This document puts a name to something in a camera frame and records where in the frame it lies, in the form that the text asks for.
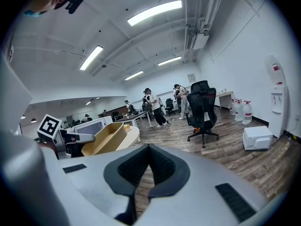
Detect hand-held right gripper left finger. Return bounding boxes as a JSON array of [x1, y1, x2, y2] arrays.
[[41, 144, 151, 226]]

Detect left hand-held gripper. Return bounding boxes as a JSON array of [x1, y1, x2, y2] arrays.
[[36, 113, 96, 160]]

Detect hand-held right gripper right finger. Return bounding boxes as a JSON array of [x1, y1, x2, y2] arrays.
[[138, 144, 269, 226]]

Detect yellow rectangular container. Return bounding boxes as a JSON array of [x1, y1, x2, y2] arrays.
[[81, 121, 128, 156]]

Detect person's left forearm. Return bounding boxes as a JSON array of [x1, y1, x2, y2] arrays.
[[37, 142, 59, 160]]

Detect dark top white leg desk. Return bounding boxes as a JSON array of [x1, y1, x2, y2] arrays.
[[114, 109, 153, 129]]

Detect long ceiling light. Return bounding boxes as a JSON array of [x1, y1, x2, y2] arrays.
[[124, 70, 144, 81], [127, 0, 183, 27], [157, 56, 182, 66], [79, 45, 104, 71]]

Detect large black office chair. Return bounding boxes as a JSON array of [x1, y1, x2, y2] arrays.
[[184, 80, 220, 148]]

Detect small black office chair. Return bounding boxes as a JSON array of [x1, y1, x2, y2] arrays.
[[164, 98, 176, 116]]

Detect white water dispenser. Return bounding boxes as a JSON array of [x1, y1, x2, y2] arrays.
[[268, 85, 289, 139]]

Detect blue face mask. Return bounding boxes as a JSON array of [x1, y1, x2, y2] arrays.
[[23, 9, 49, 18]]

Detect clear water dispenser jug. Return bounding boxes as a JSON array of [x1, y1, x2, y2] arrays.
[[263, 55, 287, 86]]

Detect white ceiling air conditioner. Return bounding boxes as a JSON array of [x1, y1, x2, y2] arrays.
[[185, 31, 210, 51]]

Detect white ceiling pipes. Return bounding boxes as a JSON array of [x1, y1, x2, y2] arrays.
[[183, 0, 228, 63]]

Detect long white floor cable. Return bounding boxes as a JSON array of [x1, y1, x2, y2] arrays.
[[168, 122, 189, 153]]

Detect black head-mounted camera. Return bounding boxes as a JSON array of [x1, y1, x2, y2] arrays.
[[64, 0, 85, 15]]

